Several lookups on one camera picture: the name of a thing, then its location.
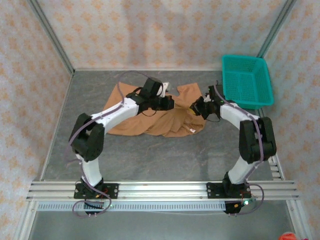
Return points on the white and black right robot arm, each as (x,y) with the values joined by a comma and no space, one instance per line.
(250,140)

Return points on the black controller board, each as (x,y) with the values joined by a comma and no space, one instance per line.
(235,207)

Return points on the red object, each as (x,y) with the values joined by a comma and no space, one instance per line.
(287,236)

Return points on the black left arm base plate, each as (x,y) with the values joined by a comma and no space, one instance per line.
(111,191)

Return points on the aluminium mounting rail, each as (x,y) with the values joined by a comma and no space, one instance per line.
(162,191)

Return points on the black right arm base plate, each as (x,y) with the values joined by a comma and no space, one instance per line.
(212,191)

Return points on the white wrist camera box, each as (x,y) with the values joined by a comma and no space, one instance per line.
(207,98)
(165,88)

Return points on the aluminium frame post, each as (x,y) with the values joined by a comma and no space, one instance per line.
(278,25)
(50,32)

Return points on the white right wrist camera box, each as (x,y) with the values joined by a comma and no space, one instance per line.
(207,98)

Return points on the brown t-shirt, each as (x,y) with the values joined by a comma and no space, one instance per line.
(130,125)

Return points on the aluminium table edge rail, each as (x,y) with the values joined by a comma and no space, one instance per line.
(187,69)
(260,115)
(68,87)

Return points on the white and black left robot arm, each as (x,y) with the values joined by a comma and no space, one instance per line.
(87,140)

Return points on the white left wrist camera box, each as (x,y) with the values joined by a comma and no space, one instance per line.
(165,88)

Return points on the teal plastic mesh basket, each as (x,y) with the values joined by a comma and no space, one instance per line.
(245,82)

